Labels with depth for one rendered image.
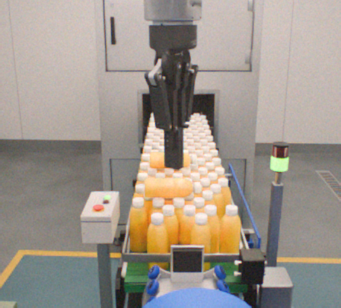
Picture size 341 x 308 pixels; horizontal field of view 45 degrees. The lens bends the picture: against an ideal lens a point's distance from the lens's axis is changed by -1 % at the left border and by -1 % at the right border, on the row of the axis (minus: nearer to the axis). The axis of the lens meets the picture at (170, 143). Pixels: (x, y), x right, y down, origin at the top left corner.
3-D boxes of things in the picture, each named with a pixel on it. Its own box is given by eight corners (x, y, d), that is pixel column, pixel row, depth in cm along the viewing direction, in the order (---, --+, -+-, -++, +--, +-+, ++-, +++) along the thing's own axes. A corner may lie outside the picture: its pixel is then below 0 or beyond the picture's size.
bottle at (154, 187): (144, 180, 143) (195, 180, 143) (145, 176, 150) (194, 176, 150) (144, 200, 144) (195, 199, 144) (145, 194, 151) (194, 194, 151)
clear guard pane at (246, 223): (250, 345, 163) (258, 238, 149) (225, 243, 238) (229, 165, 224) (251, 345, 163) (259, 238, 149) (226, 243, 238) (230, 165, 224)
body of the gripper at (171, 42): (179, 23, 58) (179, 88, 61) (207, 22, 65) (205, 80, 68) (136, 23, 62) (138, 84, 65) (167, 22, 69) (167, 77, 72)
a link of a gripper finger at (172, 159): (181, 128, 68) (179, 130, 67) (181, 169, 70) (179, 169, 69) (166, 126, 69) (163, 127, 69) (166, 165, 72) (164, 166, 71)
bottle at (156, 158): (149, 166, 170) (193, 166, 170) (149, 150, 172) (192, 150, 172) (150, 169, 177) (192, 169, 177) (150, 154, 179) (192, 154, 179)
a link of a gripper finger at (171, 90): (182, 61, 64) (177, 62, 63) (181, 131, 67) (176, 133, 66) (161, 61, 66) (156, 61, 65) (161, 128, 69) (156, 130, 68)
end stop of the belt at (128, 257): (124, 262, 133) (124, 254, 132) (124, 261, 134) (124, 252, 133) (247, 262, 133) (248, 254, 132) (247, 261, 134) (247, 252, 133)
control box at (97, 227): (82, 243, 134) (80, 215, 132) (93, 215, 154) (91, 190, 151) (113, 243, 134) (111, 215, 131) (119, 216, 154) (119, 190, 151)
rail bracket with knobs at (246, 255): (234, 288, 128) (236, 260, 125) (231, 274, 135) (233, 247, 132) (266, 288, 128) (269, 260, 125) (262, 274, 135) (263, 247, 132)
